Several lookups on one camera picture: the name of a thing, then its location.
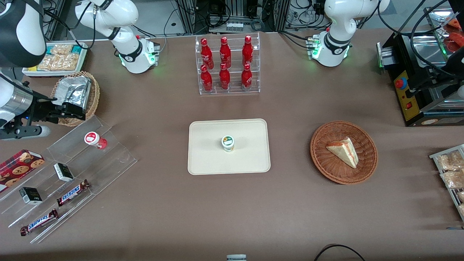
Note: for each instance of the clear cracker snack bag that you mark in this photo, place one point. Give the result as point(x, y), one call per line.
point(453, 179)
point(451, 160)

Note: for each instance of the beige plastic tray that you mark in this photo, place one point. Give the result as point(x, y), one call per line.
point(206, 156)

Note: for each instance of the red cola bottle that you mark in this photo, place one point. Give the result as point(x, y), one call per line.
point(246, 78)
point(206, 79)
point(206, 54)
point(225, 52)
point(247, 50)
point(224, 78)

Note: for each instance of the small grey device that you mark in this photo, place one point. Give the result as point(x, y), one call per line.
point(236, 257)

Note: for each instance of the clear acrylic stepped display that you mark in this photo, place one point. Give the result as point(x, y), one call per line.
point(108, 166)

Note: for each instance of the red emergency stop button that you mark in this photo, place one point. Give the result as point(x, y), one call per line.
point(400, 83)

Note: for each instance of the small black box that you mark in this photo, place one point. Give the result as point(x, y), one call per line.
point(63, 172)
point(30, 195)

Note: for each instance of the white rectangular snack tray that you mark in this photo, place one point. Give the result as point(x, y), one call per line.
point(54, 73)

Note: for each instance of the white power strip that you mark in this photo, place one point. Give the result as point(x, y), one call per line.
point(234, 26)

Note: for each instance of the silver foil packet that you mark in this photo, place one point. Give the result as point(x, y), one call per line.
point(74, 90)

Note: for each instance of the wicker basket with foil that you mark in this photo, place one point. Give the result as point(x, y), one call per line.
point(94, 98)

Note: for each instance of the black machine with yellow panel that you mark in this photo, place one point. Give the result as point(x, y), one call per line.
point(417, 90)

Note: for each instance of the round brown wicker basket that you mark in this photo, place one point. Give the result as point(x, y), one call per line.
point(326, 163)

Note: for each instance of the red cookie box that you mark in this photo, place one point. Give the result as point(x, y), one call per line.
point(20, 165)

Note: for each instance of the red lid yogurt cup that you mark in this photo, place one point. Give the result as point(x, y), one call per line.
point(95, 139)

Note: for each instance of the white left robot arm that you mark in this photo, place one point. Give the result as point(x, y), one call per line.
point(337, 40)

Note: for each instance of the triangular sandwich wedge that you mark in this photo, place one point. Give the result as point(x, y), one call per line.
point(344, 152)

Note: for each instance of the clear bag of crackers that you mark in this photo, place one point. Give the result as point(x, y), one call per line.
point(59, 58)

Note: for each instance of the clear acrylic bottle rack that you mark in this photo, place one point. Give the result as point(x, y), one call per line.
point(228, 92)

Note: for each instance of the Snickers chocolate bar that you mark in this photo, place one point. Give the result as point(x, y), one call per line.
point(39, 222)
point(72, 193)

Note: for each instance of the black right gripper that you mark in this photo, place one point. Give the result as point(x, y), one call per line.
point(40, 109)

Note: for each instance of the teal snack packet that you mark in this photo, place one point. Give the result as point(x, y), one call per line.
point(77, 49)

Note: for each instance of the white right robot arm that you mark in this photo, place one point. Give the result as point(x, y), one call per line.
point(127, 54)

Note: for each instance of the shiny metal tray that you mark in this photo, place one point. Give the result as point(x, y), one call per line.
point(435, 21)

